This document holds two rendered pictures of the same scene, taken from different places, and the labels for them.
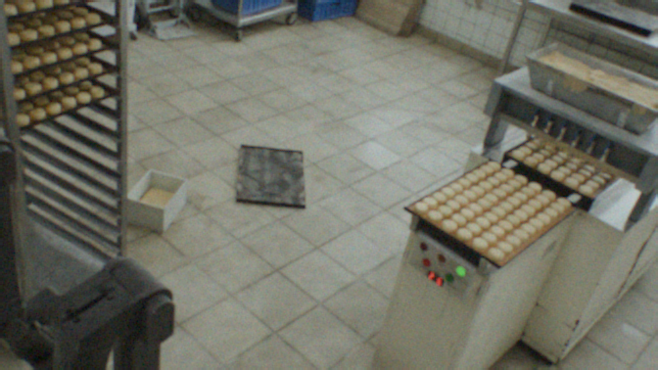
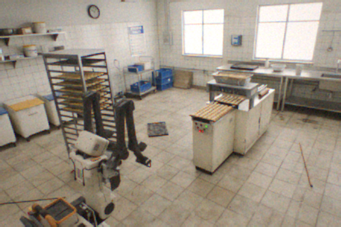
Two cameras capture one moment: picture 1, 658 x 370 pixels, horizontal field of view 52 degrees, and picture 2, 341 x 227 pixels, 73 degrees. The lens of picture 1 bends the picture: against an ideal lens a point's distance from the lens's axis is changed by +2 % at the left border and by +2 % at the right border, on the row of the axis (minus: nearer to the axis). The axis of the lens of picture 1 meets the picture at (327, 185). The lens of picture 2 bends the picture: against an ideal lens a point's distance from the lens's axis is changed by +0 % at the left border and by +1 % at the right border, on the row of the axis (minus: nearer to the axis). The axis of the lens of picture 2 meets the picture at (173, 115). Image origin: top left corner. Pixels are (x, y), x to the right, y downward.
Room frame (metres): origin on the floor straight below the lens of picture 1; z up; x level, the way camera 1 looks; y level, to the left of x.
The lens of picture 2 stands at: (-0.96, -0.18, 2.16)
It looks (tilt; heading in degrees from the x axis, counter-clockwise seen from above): 23 degrees down; 2
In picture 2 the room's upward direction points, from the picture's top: 3 degrees counter-clockwise
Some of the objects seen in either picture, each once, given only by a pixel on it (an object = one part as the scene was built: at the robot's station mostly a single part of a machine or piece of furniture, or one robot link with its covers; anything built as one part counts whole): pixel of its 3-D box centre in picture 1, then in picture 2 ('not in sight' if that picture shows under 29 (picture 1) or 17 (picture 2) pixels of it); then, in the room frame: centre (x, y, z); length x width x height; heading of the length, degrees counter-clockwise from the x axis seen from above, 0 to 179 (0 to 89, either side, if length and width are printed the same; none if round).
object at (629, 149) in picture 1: (575, 142); (231, 93); (2.57, -0.98, 1.01); 0.72 x 0.33 x 0.34; 53
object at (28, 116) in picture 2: not in sight; (28, 118); (3.34, 2.99, 0.38); 0.64 x 0.54 x 0.77; 54
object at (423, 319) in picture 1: (471, 291); (214, 137); (2.17, -0.67, 0.45); 0.70 x 0.34 x 0.90; 143
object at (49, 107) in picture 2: not in sight; (58, 108); (3.87, 2.60, 0.38); 0.64 x 0.54 x 0.77; 53
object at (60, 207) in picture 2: not in sight; (61, 214); (0.29, 0.72, 0.87); 0.23 x 0.15 x 0.11; 54
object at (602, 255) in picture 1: (573, 216); (240, 117); (2.95, -1.27, 0.42); 1.28 x 0.72 x 0.84; 143
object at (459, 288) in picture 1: (442, 265); (202, 127); (1.88, -0.45, 0.77); 0.24 x 0.04 x 0.14; 53
